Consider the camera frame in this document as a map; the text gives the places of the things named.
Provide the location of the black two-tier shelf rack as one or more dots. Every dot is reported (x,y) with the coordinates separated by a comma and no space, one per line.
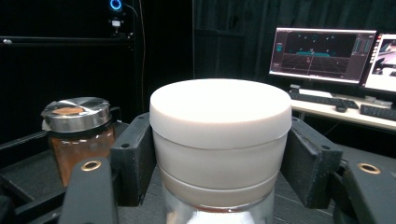
(31,175)

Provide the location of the dark curtain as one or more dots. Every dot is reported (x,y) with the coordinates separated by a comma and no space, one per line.
(230,37)

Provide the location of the large computer monitor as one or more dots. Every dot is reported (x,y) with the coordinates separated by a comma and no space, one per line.
(320,56)

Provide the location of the computer monitor with bright screen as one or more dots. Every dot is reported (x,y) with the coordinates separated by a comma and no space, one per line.
(383,65)

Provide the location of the black horizontal stand bar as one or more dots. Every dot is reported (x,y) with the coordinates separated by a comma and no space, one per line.
(62,40)

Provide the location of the black keyboard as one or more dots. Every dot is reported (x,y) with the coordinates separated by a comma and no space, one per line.
(323,100)
(378,112)

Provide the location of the black computer mouse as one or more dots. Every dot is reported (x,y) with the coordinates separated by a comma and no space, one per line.
(341,109)

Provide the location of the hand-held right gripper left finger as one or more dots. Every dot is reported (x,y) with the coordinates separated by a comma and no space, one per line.
(130,161)

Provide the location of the brown spice jar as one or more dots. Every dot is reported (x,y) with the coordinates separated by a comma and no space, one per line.
(77,146)

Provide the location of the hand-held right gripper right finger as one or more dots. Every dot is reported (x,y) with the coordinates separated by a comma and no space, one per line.
(314,168)

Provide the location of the white desk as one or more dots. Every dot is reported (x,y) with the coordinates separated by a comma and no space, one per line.
(358,117)

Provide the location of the glass jar with white lid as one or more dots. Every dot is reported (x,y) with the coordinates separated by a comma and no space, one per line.
(219,133)

